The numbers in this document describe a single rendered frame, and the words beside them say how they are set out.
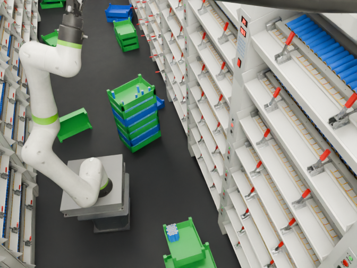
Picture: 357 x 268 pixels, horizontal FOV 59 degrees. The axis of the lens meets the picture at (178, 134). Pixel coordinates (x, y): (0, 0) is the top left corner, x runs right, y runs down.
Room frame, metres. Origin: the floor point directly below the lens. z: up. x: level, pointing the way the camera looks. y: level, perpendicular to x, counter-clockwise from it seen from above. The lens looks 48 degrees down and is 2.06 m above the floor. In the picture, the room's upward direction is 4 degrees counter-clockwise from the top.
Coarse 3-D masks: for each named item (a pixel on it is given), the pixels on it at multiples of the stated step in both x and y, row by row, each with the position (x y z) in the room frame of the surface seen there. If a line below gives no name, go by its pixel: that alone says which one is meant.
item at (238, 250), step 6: (228, 222) 0.91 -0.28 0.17; (228, 228) 0.88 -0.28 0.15; (228, 234) 0.84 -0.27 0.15; (234, 234) 0.83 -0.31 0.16; (234, 240) 0.80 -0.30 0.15; (234, 246) 0.76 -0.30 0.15; (240, 246) 0.75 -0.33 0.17; (240, 252) 0.72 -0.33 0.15; (240, 258) 0.69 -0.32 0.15; (246, 258) 0.68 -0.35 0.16; (240, 264) 0.65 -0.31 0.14; (246, 264) 0.65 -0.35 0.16
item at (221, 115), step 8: (192, 56) 1.59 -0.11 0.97; (192, 64) 1.57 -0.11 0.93; (200, 72) 1.48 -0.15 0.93; (208, 72) 1.46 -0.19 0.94; (200, 80) 1.42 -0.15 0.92; (208, 88) 1.34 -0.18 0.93; (216, 88) 1.32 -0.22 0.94; (208, 96) 1.28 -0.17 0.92; (216, 96) 1.26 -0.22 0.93; (224, 104) 1.19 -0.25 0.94; (216, 112) 1.15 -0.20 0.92; (224, 112) 1.14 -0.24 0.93; (224, 120) 1.09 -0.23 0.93; (224, 128) 1.04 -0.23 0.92
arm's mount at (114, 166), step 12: (108, 156) 1.34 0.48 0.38; (120, 156) 1.33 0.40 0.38; (72, 168) 1.27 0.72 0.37; (108, 168) 1.25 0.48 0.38; (120, 168) 1.24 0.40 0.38; (120, 180) 1.14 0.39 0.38; (120, 192) 1.05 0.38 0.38; (72, 204) 1.00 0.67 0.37; (96, 204) 0.98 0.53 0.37; (108, 204) 0.98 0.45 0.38; (120, 204) 0.98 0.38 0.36
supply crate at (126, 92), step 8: (136, 80) 1.97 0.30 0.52; (144, 80) 1.95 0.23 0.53; (120, 88) 1.89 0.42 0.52; (128, 88) 1.92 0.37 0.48; (136, 88) 1.92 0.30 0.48; (144, 88) 1.91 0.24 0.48; (152, 88) 1.83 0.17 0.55; (112, 96) 1.84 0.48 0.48; (120, 96) 1.84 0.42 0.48; (128, 96) 1.83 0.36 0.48; (144, 96) 1.78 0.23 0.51; (120, 104) 1.67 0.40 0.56; (128, 104) 1.70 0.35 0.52; (136, 104) 1.73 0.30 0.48
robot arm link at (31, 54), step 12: (24, 48) 1.07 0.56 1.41; (36, 48) 1.07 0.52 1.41; (24, 60) 1.04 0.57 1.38; (36, 60) 1.04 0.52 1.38; (36, 72) 1.04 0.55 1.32; (48, 72) 1.09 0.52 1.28; (36, 84) 1.05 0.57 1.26; (48, 84) 1.08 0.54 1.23; (36, 96) 1.05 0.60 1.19; (48, 96) 1.07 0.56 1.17; (36, 108) 1.05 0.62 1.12; (48, 108) 1.06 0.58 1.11
